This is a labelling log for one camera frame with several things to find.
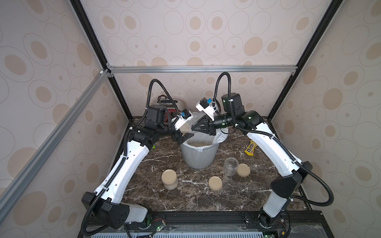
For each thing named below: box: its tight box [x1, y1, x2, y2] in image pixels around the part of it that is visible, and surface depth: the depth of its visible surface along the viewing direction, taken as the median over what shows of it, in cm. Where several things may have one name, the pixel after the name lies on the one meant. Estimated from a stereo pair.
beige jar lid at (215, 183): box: [208, 176, 223, 191], surface depth 87 cm
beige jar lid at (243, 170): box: [236, 163, 251, 178], surface depth 92 cm
